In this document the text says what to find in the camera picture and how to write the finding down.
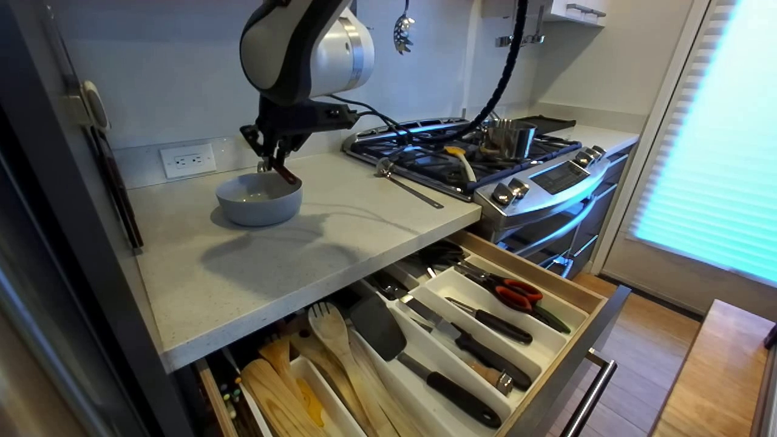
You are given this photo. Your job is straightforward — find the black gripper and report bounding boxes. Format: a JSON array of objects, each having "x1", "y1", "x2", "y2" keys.
[{"x1": 237, "y1": 95, "x2": 360, "y2": 189}]

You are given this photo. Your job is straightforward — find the grey bowl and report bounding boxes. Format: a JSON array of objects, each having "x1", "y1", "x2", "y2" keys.
[{"x1": 213, "y1": 170, "x2": 304, "y2": 230}]

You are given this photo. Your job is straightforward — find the black spatula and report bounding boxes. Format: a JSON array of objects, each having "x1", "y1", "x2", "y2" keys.
[{"x1": 347, "y1": 293, "x2": 504, "y2": 432}]

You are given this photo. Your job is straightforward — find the wooden spatula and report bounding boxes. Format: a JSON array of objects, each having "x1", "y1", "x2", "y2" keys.
[{"x1": 237, "y1": 356, "x2": 325, "y2": 437}]

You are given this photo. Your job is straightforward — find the wooden kitchen drawer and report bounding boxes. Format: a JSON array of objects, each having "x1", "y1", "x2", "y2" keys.
[{"x1": 192, "y1": 227, "x2": 634, "y2": 437}]

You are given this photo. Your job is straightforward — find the metal ladle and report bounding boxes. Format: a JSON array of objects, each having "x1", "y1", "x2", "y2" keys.
[{"x1": 374, "y1": 155, "x2": 446, "y2": 210}]

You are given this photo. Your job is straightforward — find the long wooden spoon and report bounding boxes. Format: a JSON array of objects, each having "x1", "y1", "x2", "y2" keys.
[{"x1": 306, "y1": 301, "x2": 398, "y2": 437}]

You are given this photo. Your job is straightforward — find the hanging slotted spoon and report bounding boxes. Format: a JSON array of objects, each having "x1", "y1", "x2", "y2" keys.
[{"x1": 391, "y1": 0, "x2": 418, "y2": 57}]

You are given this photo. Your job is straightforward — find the stainless steel pot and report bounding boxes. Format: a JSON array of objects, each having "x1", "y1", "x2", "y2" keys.
[{"x1": 492, "y1": 118, "x2": 542, "y2": 165}]

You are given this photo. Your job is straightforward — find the stainless refrigerator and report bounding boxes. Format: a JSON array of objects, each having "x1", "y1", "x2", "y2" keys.
[{"x1": 0, "y1": 0, "x2": 197, "y2": 437}]

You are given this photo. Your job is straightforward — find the stainless gas stove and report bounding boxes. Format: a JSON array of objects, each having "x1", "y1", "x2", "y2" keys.
[{"x1": 340, "y1": 112, "x2": 642, "y2": 282}]

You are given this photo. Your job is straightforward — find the orange and black scissors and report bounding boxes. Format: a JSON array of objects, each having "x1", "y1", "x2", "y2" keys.
[{"x1": 451, "y1": 259, "x2": 572, "y2": 337}]

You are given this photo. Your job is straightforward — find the metal and brown tool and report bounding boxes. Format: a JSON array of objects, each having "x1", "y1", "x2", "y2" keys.
[{"x1": 434, "y1": 323, "x2": 516, "y2": 397}]

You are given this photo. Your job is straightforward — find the white upper cabinet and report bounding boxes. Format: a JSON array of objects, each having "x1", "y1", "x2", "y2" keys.
[{"x1": 542, "y1": 0, "x2": 612, "y2": 32}]

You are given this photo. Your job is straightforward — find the white window blind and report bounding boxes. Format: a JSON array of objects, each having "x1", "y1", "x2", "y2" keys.
[{"x1": 629, "y1": 0, "x2": 777, "y2": 289}]

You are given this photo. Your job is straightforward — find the wooden platform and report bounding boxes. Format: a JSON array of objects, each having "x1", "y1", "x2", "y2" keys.
[{"x1": 651, "y1": 298, "x2": 777, "y2": 437}]

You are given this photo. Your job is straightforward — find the white wall outlet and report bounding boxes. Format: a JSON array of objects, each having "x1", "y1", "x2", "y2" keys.
[{"x1": 158, "y1": 140, "x2": 218, "y2": 181}]

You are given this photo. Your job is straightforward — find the yellow-handled spatula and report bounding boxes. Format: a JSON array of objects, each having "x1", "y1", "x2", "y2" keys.
[{"x1": 442, "y1": 144, "x2": 481, "y2": 186}]

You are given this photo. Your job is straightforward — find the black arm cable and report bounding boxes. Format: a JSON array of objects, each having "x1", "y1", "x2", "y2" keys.
[{"x1": 325, "y1": 0, "x2": 532, "y2": 148}]

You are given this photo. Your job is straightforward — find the yellow-handled utensil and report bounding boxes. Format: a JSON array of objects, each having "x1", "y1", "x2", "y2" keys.
[{"x1": 296, "y1": 385, "x2": 328, "y2": 428}]

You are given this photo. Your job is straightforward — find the small black-handled knife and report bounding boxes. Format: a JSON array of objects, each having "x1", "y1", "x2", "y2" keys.
[{"x1": 445, "y1": 293, "x2": 533, "y2": 346}]

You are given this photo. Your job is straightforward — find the metal oven handle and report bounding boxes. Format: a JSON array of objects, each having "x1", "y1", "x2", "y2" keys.
[{"x1": 499, "y1": 180, "x2": 610, "y2": 238}]

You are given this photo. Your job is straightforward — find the large black-handled knife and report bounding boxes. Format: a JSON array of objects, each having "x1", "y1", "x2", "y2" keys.
[{"x1": 401, "y1": 297, "x2": 543, "y2": 392}]

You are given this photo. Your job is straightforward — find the metal drawer handle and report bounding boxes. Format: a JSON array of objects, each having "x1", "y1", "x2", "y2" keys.
[{"x1": 555, "y1": 346, "x2": 620, "y2": 437}]

